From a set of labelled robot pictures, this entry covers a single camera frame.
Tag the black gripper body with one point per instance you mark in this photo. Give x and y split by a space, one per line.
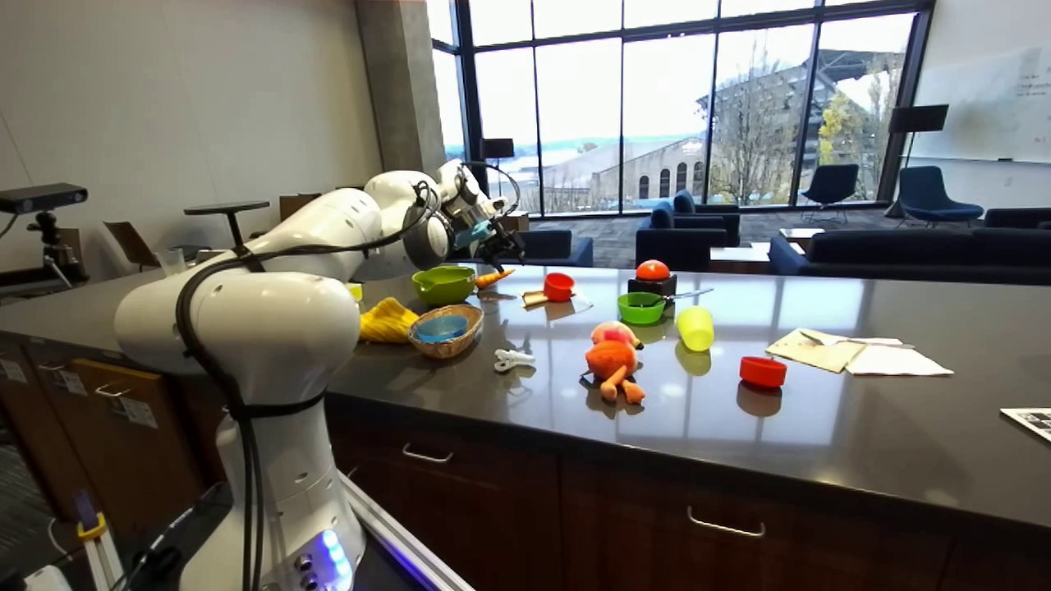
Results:
494 231

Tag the orange measuring cup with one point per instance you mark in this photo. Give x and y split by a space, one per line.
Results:
561 286

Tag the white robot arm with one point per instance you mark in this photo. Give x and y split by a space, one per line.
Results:
275 330

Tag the large lime green bowl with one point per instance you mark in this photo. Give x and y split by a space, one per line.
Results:
438 286

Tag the blue bowl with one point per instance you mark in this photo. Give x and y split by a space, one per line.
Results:
442 330

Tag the wicker basket bowl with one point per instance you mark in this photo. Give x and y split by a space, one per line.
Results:
466 338

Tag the small green bowl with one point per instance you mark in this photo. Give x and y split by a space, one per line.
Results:
642 310

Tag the lime yellow plastic cup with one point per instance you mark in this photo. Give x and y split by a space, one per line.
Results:
699 330

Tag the red plastic cup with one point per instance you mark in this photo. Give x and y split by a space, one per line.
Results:
765 374

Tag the toy carrot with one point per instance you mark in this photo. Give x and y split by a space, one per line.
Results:
494 276

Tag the dark sofa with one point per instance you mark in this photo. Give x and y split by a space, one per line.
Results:
561 245

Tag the small white clip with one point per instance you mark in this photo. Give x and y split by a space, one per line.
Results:
512 358

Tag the yellow knitted cloth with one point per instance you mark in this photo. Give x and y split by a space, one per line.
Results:
393 323

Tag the orange plush toy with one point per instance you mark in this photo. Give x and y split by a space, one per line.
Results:
611 358

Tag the red toy tomato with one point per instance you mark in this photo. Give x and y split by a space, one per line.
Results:
656 272

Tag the navy armchair blue cushion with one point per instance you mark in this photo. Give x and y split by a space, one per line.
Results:
686 239

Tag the wooden coffee table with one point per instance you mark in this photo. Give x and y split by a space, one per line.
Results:
741 258

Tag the tall black table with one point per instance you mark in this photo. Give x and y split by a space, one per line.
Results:
224 208

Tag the brown wooden counter cabinet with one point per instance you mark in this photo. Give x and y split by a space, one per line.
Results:
611 530

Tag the beige paper sheet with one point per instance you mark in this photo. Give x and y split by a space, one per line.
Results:
816 349

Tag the dark swivel chair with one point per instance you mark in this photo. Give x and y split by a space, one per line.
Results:
834 182

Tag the wooden chair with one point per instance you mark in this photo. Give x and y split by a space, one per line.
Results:
132 245

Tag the white paper sheet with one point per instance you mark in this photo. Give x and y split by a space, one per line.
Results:
900 358

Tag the long navy sofa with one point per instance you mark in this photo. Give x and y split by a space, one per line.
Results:
920 249

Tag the yellow clamp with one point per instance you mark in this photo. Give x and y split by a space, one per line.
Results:
95 527

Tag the black white patterned sheet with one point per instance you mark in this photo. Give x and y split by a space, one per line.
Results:
1036 421

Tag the dark window frame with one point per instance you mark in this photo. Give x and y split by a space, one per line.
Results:
466 53

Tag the aluminium frame rail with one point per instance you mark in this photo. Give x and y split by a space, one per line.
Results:
413 535

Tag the black camera on tripod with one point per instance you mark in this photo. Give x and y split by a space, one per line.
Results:
45 198

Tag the wall whiteboard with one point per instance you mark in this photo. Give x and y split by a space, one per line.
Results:
986 102

